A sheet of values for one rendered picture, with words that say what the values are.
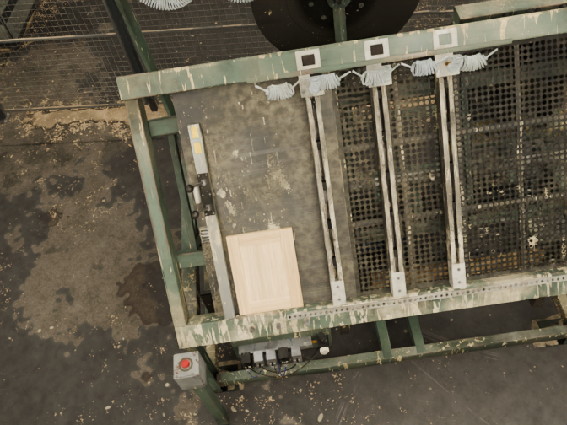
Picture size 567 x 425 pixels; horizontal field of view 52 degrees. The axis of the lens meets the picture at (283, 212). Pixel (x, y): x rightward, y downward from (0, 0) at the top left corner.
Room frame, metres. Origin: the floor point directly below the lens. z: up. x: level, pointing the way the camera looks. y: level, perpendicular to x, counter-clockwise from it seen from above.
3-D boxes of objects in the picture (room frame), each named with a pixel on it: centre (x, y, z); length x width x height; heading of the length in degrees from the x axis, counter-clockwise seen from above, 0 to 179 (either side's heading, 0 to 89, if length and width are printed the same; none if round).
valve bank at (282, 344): (1.09, 0.13, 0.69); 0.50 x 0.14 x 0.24; 88
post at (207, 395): (1.04, 0.57, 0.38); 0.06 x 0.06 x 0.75; 88
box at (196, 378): (1.04, 0.57, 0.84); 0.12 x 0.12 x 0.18; 88
